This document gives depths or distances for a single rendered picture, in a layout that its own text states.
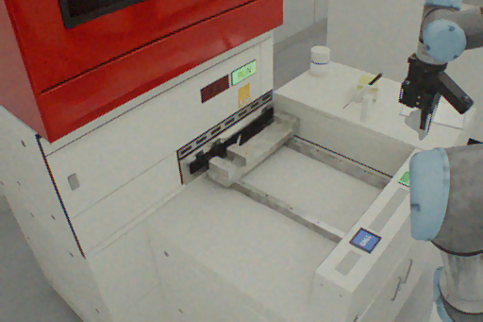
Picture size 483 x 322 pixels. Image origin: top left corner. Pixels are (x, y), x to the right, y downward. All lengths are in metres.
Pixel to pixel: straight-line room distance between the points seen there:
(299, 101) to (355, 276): 0.71
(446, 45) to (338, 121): 0.66
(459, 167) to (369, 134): 0.85
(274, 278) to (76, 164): 0.55
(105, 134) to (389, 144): 0.82
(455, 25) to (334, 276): 0.55
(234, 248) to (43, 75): 0.65
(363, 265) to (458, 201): 0.47
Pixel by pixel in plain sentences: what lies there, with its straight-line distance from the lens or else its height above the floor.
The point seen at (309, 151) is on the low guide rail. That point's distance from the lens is 1.44.
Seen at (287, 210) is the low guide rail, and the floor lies 0.85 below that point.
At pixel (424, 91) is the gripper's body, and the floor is 1.24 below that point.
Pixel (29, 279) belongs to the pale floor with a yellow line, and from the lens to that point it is 2.40.
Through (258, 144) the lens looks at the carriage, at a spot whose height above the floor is 0.88.
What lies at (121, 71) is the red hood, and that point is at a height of 1.31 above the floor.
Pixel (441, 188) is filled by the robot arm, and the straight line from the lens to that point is 0.53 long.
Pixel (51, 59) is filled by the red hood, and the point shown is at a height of 1.39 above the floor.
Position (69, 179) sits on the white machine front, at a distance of 1.05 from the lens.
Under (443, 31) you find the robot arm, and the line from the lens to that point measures 0.83.
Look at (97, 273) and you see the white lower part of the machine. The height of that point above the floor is 0.75.
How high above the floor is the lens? 1.71
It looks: 35 degrees down
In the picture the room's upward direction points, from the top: 3 degrees counter-clockwise
